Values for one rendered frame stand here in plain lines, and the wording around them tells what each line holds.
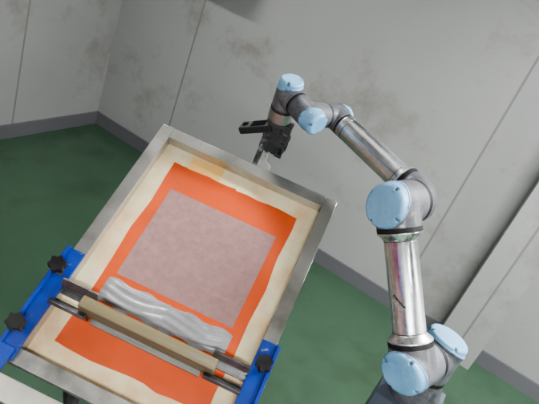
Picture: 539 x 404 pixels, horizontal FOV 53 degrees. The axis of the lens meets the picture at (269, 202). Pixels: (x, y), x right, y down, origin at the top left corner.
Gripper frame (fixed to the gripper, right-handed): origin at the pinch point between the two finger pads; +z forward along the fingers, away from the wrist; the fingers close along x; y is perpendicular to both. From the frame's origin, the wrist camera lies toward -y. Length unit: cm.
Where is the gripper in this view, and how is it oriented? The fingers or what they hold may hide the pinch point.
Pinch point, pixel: (257, 163)
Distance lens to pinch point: 182.3
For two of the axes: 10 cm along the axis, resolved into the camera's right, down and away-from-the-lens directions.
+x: 3.3, -6.0, 7.3
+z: -2.6, 6.9, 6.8
